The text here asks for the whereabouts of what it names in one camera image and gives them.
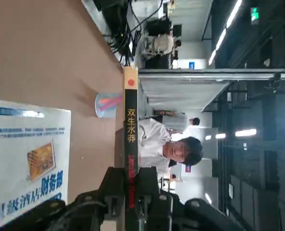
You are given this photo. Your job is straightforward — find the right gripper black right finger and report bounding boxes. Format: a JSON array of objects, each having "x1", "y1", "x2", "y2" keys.
[{"x1": 136, "y1": 166, "x2": 244, "y2": 231}]

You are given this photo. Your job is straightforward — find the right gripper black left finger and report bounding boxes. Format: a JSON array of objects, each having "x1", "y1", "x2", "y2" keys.
[{"x1": 2, "y1": 166, "x2": 126, "y2": 231}]

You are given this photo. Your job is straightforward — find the black cover paperback book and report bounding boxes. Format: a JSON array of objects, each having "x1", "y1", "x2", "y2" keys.
[{"x1": 122, "y1": 66, "x2": 140, "y2": 210}]

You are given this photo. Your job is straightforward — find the white and blue book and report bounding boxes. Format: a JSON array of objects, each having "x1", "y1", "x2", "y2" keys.
[{"x1": 0, "y1": 97, "x2": 72, "y2": 231}]

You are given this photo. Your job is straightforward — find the person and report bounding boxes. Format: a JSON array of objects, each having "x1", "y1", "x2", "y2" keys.
[
  {"x1": 173, "y1": 39, "x2": 182, "y2": 60},
  {"x1": 137, "y1": 117, "x2": 204, "y2": 174},
  {"x1": 184, "y1": 117, "x2": 201, "y2": 137}
]

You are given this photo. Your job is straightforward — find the clear plastic pen cup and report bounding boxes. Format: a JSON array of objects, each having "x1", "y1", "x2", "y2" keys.
[{"x1": 94, "y1": 92, "x2": 123, "y2": 119}]

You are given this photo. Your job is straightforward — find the pink marker pen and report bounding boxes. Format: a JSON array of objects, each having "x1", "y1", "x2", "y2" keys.
[{"x1": 98, "y1": 100, "x2": 123, "y2": 113}]

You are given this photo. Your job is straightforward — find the grey partition panel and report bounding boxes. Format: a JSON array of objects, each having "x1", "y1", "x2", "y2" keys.
[{"x1": 139, "y1": 79, "x2": 232, "y2": 121}]

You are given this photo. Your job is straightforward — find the grey metal beam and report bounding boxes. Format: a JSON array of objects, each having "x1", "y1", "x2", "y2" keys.
[{"x1": 137, "y1": 68, "x2": 285, "y2": 81}]

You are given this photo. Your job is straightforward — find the white machine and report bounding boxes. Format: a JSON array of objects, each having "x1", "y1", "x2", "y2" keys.
[{"x1": 142, "y1": 33, "x2": 175, "y2": 58}]

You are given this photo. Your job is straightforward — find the ceiling light strip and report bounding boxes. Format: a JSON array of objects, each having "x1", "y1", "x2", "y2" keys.
[{"x1": 208, "y1": 0, "x2": 244, "y2": 66}]

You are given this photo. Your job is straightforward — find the green exit sign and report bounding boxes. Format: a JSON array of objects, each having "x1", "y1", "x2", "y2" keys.
[{"x1": 250, "y1": 7, "x2": 260, "y2": 26}]

